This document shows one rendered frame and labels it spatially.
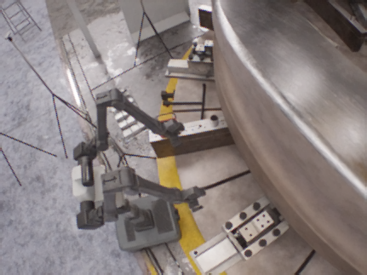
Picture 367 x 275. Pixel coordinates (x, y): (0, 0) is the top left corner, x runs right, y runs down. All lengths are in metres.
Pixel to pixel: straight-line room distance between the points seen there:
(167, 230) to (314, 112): 1.80
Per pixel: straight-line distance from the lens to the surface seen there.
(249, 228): 1.88
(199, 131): 2.27
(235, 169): 2.50
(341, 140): 1.09
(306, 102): 1.15
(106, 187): 0.93
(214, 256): 2.14
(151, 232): 2.45
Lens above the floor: 2.60
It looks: 57 degrees down
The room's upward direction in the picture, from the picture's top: 14 degrees counter-clockwise
